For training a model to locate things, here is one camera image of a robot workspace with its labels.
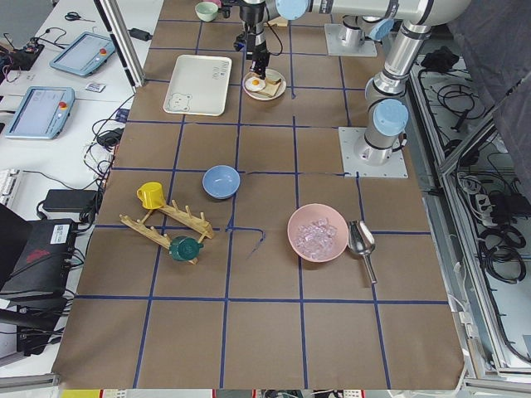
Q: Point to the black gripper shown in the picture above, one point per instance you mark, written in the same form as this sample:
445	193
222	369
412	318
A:
260	55

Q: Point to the bread slice from board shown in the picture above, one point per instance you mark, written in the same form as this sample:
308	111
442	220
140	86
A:
273	82

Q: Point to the white round plate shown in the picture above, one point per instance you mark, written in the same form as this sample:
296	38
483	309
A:
271	74

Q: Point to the bread slice on plate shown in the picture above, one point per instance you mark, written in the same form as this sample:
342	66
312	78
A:
271	91

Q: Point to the fried egg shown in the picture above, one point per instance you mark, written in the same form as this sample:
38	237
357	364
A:
254	84

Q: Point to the white Taiji Bear tray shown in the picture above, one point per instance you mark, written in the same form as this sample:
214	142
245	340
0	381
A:
198	85

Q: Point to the light green bowl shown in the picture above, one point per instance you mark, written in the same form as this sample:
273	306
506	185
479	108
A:
206	11

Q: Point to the blue bowl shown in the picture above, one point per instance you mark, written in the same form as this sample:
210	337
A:
221	181

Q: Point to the yellow mug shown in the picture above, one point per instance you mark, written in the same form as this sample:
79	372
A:
151	195

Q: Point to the pink bowl with ice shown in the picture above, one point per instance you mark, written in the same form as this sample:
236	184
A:
317	233

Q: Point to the teach pendant tablet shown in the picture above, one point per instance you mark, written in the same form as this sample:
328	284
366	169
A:
42	114
87	53

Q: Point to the dark green mug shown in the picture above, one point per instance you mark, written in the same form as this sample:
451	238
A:
184	248

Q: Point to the metal scoop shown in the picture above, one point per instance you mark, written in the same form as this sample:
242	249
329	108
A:
361	243

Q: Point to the black power adapter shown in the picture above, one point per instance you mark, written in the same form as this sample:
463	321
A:
58	200

